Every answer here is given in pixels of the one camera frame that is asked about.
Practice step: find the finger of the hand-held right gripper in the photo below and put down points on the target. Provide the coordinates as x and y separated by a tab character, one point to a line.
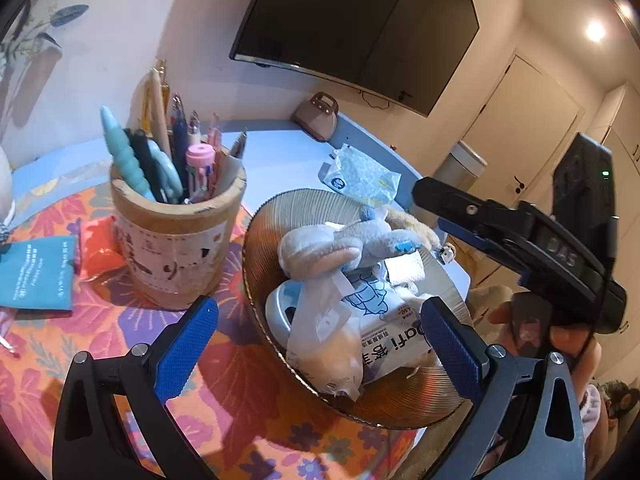
465	200
480	245

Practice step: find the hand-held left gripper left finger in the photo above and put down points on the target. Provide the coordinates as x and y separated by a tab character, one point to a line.
185	350

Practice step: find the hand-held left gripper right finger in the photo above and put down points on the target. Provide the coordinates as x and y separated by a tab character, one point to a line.
450	355

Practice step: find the white printed tissue packet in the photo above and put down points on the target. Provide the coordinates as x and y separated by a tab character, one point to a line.
395	340

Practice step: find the white paper towel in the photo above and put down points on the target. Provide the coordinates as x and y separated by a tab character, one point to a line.
407	267

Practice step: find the white blue tape roll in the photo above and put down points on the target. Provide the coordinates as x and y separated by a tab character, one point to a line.
277	310

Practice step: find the clear plastic bag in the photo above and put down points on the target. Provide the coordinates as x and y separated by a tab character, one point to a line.
360	175
320	330

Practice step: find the grey-blue plush toy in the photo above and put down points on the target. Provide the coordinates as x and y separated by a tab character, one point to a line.
320	255

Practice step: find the amber ribbed glass bowl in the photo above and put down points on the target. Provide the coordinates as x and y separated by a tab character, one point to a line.
280	220

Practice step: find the person's right hand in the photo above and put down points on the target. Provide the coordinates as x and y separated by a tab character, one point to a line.
567	337

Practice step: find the white trash can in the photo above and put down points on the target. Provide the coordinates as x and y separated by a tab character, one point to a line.
462	165

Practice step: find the floral tablecloth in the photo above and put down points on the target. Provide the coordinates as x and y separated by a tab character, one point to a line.
240	385

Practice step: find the bamboo pen holder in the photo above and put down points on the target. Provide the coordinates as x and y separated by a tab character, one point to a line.
170	250

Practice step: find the white door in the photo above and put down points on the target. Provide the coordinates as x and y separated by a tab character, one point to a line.
520	110

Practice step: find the coral pink packet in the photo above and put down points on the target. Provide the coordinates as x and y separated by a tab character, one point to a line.
97	250

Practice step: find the white wardrobe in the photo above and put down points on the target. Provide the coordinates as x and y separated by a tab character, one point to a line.
627	115

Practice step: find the teal cloth pouch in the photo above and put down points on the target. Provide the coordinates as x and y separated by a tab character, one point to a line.
35	270

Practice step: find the small pink brown handbag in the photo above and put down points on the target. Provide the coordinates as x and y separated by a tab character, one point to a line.
315	117

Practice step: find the bunch of pens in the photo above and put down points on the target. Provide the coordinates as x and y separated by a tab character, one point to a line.
175	160

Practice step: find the teal spiral pen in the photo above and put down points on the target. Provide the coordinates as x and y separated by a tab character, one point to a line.
122	155

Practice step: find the round ceiling light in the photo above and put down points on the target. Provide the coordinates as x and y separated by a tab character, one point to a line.
595	30

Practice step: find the black wall television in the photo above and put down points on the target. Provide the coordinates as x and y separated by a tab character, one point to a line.
360	25

